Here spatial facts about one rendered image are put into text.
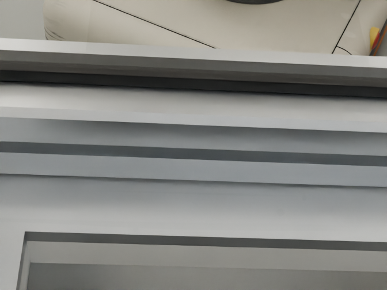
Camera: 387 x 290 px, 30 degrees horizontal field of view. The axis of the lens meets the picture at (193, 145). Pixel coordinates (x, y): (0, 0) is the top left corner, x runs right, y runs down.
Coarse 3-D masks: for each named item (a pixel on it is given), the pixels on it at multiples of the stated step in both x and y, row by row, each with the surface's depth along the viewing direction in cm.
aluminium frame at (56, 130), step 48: (0, 96) 29; (48, 96) 29; (96, 96) 30; (144, 96) 30; (192, 96) 30; (240, 96) 30; (288, 96) 30; (336, 96) 31; (384, 96) 31; (0, 144) 31; (48, 144) 31; (96, 144) 31; (144, 144) 30; (192, 144) 31; (240, 144) 31; (288, 144) 31; (336, 144) 31; (384, 144) 31
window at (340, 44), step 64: (0, 0) 27; (64, 0) 27; (128, 0) 27; (192, 0) 27; (256, 0) 27; (320, 0) 27; (384, 0) 27; (64, 64) 29; (128, 64) 29; (192, 64) 30; (256, 64) 30; (320, 64) 30; (384, 64) 30
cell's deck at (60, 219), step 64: (0, 192) 32; (64, 192) 32; (128, 192) 32; (192, 192) 33; (256, 192) 33; (320, 192) 33; (384, 192) 33; (0, 256) 30; (64, 256) 32; (128, 256) 32; (192, 256) 32; (256, 256) 33; (320, 256) 33; (384, 256) 33
